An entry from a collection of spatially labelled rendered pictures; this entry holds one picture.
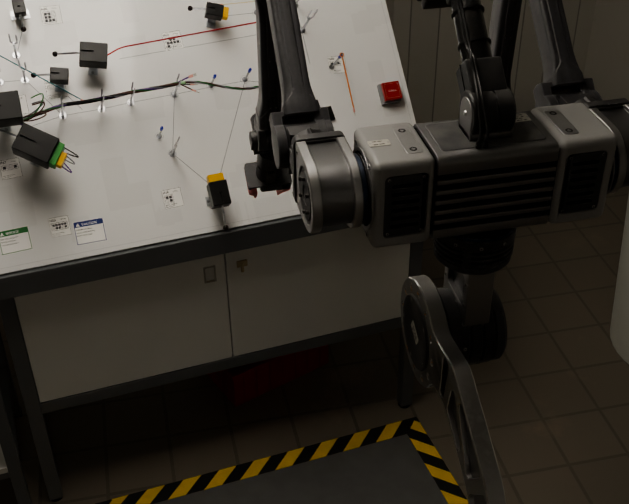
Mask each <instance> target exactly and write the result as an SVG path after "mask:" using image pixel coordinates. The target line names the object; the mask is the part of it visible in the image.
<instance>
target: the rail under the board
mask: <svg viewBox="0 0 629 504"><path fill-rule="evenodd" d="M346 228H350V227H349V226H348V225H347V224H340V225H332V226H324V227H322V229H321V231H320V232H318V233H309V232H308V231H307V229H306V227H305V224H304V222H303V219H302V216H301V215H296V216H291V217H286V218H281V219H276V220H271V221H266V222H261V223H256V224H251V225H247V226H242V227H237V228H232V229H228V230H222V231H217V232H212V233H207V234H202V235H197V236H192V237H187V238H182V239H177V240H172V241H167V242H162V243H157V244H152V245H147V246H142V247H137V248H132V249H127V250H122V251H117V252H112V253H107V254H102V255H97V256H92V257H87V258H82V259H77V260H72V261H67V262H62V263H57V264H52V265H47V266H42V267H37V268H32V269H28V270H23V271H18V272H13V273H8V274H3V275H0V300H4V299H9V298H14V297H19V296H24V295H28V294H33V293H38V292H43V291H48V290H52V289H57V288H62V287H67V286H72V285H76V284H81V283H86V282H91V281H96V280H101V279H105V278H110V277H115V276H120V275H125V274H129V273H134V272H139V271H144V270H149V269H153V268H158V267H163V266H168V265H173V264H178V263H182V262H187V261H192V260H197V259H202V258H206V257H211V256H216V255H221V254H226V253H230V252H235V251H240V250H245V249H250V248H254V247H259V246H264V245H269V244H274V243H279V242H283V241H288V240H293V239H298V238H303V237H307V236H312V235H317V234H322V233H327V232H331V231H336V230H341V229H346Z"/></svg>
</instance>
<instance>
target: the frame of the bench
mask: <svg viewBox="0 0 629 504"><path fill-rule="evenodd" d="M422 253H423V242H416V243H410V257H409V273H408V277H412V276H419V275H421V268H422ZM0 315H1V319H2V322H3V326H4V330H5V334H6V338H7V341H8V345H9V349H10V353H11V356H12V360H13V364H14V368H15V372H16V375H17V379H18V383H19V387H20V390H21V394H22V398H23V402H24V406H25V409H26V413H27V417H28V421H29V424H30V428H31V432H32V436H33V440H34V443H35V447H36V451H37V455H38V458H39V462H40V466H41V470H42V474H43V477H44V481H45V485H46V489H47V492H48V496H49V500H50V501H53V502H57V501H59V500H61V499H62V497H63V493H62V487H61V483H60V479H59V475H58V471H57V467H56V463H55V459H54V455H53V451H52V447H51V443H50V439H49V435H48V431H47V427H46V423H45V419H44V415H43V414H45V413H49V412H53V411H57V410H62V409H66V408H70V407H74V406H78V405H82V404H86V403H90V402H95V401H99V400H103V399H107V398H111V397H115V396H119V395H123V394H128V393H132V392H136V391H140V390H144V389H148V388H152V387H157V386H161V385H165V384H169V383H173V382H177V381H181V380H185V379H190V378H194V377H198V376H202V375H206V374H210V373H214V372H218V371H223V370H227V369H231V368H235V367H239V366H243V365H247V364H252V363H256V362H260V361H264V360H268V359H272V358H276V357H280V356H285V355H289V354H293V353H297V352H301V351H305V350H309V349H314V348H318V347H322V346H326V345H330V344H334V343H338V342H342V341H347V340H351V339H355V338H359V337H363V336H367V335H371V334H375V333H380V332H384V331H388V330H392V329H396V328H400V327H401V329H400V347H399V364H398V382H397V401H398V405H399V407H401V408H408V407H409V406H410V404H412V395H413V381H414V372H413V370H412V367H411V365H410V362H409V358H408V355H407V351H406V347H405V342H404V337H403V331H402V323H401V317H397V318H393V319H389V320H385V321H380V322H376V323H372V324H368V325H364V326H359V327H355V328H351V329H347V330H343V331H339V332H334V333H330V334H326V335H322V336H318V337H313V338H309V339H305V340H301V341H297V342H292V343H288V344H284V345H280V346H276V347H272V348H267V349H263V350H259V351H255V352H251V353H246V354H242V355H238V356H233V354H232V357H230V358H225V359H221V360H217V361H213V362H209V363H204V364H200V365H196V366H192V367H188V368H184V369H179V370H175V371H171V372H167V373H163V374H158V375H154V376H150V377H146V378H142V379H137V380H133V381H129V382H125V383H121V384H117V385H112V386H108V387H104V388H100V389H96V390H91V391H87V392H83V393H79V394H75V395H70V396H66V397H62V398H58V399H54V400H50V401H45V402H41V403H40V400H39V396H38V392H37V388H36V384H35V380H34V376H33V372H32V368H31V364H30V360H29V356H28V352H27V348H26V344H25V340H24V336H23V332H22V328H21V324H20V320H19V316H18V312H17V308H16V304H15V300H14V298H9V299H4V300H0Z"/></svg>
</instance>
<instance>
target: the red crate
mask: <svg viewBox="0 0 629 504"><path fill-rule="evenodd" d="M327 363H328V345H326V346H322V347H318V348H314V349H309V350H305V351H301V352H297V353H293V354H289V355H285V356H280V357H276V358H272V359H268V360H264V361H260V362H256V363H252V364H247V365H243V366H239V367H235V368H231V369H227V370H223V371H218V372H214V373H210V374H208V375H209V377H210V378H211V379H212V380H213V382H214V383H215V384H216V385H217V386H218V387H219V388H220V389H221V391H222V392H223V393H224V394H225V395H226V396H227V397H228V400H230V401H231V402H232V403H233V404H234V406H238V405H241V404H243V403H245V402H247V401H249V400H251V399H253V398H255V397H257V396H259V395H262V394H264V393H266V392H268V391H270V390H272V389H274V388H276V387H278V386H281V385H283V384H285V383H287V382H289V381H291V380H293V379H295V378H297V377H300V376H302V375H304V374H306V373H308V372H310V371H312V370H314V369H316V368H318V367H321V366H323V365H325V364H327Z"/></svg>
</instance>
